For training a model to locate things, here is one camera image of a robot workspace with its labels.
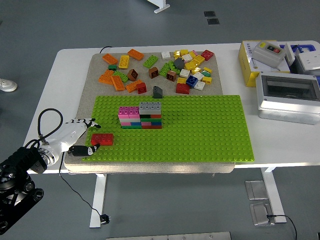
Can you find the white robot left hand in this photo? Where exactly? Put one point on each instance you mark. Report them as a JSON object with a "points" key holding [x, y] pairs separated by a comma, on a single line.
{"points": [[67, 136]]}

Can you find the red long building brick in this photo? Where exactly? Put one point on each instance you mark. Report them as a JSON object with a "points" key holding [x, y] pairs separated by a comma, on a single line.
{"points": [[105, 138]]}

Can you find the brown square building brick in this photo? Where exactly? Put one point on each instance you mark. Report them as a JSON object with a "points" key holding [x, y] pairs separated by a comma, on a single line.
{"points": [[132, 74], [171, 75], [153, 72]]}

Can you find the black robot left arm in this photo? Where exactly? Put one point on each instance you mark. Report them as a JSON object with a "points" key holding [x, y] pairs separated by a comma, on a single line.
{"points": [[25, 156]]}

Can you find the pink square building brick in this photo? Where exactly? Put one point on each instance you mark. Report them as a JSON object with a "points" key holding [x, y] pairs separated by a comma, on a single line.
{"points": [[123, 112], [134, 111]]}

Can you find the orange long building brick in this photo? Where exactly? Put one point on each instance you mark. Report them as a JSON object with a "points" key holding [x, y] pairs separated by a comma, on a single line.
{"points": [[105, 76], [132, 86], [110, 58], [135, 54], [117, 83]]}

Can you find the lime green long brick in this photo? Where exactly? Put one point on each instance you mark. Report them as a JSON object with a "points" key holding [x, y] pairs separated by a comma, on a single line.
{"points": [[150, 61], [173, 67], [121, 76], [164, 69]]}

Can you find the small dark green brick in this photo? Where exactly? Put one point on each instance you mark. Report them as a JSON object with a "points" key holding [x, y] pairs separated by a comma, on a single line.
{"points": [[112, 67]]}

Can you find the grey long building brick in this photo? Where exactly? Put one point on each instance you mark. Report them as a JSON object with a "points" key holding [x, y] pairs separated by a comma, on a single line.
{"points": [[150, 107]]}

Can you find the red square building brick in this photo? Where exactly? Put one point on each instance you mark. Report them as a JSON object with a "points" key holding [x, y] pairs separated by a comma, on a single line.
{"points": [[207, 55], [141, 88]]}

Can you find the yellow long building brick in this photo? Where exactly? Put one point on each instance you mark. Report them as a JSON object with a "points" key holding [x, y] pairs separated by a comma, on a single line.
{"points": [[124, 61]]}

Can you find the dark grey sloped brick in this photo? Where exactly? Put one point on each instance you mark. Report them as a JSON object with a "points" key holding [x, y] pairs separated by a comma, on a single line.
{"points": [[157, 92], [178, 62]]}

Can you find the red thick building brick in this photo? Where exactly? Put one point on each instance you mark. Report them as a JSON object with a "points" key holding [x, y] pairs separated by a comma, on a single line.
{"points": [[182, 88]]}

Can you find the white square building brick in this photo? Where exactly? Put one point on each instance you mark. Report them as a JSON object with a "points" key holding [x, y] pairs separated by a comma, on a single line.
{"points": [[199, 85], [184, 73], [187, 58], [165, 55], [198, 75]]}

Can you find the green studded baseplate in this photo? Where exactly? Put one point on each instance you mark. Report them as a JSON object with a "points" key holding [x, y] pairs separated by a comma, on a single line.
{"points": [[200, 130]]}

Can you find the blue square building brick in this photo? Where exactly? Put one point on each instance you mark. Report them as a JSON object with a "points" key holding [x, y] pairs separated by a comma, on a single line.
{"points": [[192, 81]]}

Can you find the green and white brick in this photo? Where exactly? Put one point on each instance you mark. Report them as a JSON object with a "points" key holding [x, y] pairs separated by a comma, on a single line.
{"points": [[205, 73]]}

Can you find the small pink brick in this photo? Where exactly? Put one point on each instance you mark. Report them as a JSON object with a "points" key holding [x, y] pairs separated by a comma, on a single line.
{"points": [[195, 52]]}

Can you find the white table leg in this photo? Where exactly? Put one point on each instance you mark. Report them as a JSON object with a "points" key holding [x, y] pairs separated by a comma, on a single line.
{"points": [[98, 200], [272, 195]]}

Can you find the black plug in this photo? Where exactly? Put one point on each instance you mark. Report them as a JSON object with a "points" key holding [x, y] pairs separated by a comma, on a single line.
{"points": [[103, 218]]}

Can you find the long grey metal plate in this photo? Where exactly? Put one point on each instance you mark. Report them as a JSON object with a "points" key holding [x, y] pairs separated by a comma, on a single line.
{"points": [[175, 237]]}

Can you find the grey-brown mat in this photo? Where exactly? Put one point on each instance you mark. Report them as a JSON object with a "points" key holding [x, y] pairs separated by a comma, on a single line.
{"points": [[215, 87]]}

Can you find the white furniture foot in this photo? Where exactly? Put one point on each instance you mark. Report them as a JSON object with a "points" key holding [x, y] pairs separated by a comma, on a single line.
{"points": [[160, 5]]}

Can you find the black floor socket cover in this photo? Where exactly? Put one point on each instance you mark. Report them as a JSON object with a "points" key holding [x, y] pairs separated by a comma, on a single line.
{"points": [[209, 13], [213, 21]]}

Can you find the yellow cardboard box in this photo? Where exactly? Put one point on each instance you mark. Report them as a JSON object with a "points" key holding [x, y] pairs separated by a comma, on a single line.
{"points": [[246, 62]]}

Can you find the silver metal floor plate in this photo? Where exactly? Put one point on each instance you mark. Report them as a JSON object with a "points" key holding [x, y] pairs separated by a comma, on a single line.
{"points": [[256, 190], [260, 213]]}

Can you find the white distribution box clear lid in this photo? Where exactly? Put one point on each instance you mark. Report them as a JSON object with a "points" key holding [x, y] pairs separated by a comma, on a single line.
{"points": [[287, 105]]}

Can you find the white plastic part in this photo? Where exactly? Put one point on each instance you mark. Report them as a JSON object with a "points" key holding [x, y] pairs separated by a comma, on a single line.
{"points": [[290, 53]]}

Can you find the grey plastic box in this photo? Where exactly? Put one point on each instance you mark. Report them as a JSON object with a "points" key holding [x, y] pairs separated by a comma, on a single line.
{"points": [[297, 67]]}

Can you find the blue plastic bin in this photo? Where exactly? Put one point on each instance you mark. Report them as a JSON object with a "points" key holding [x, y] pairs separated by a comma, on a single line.
{"points": [[307, 46]]}

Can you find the multicolour stacked brick wall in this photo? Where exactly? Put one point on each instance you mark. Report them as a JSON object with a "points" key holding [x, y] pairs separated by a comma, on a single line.
{"points": [[150, 123]]}

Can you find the grey push-button switch box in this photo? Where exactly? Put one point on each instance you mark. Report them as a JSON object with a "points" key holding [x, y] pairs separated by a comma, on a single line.
{"points": [[267, 55]]}

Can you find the white wall socket panel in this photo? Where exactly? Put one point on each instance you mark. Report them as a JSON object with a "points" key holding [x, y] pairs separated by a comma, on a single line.
{"points": [[308, 61]]}

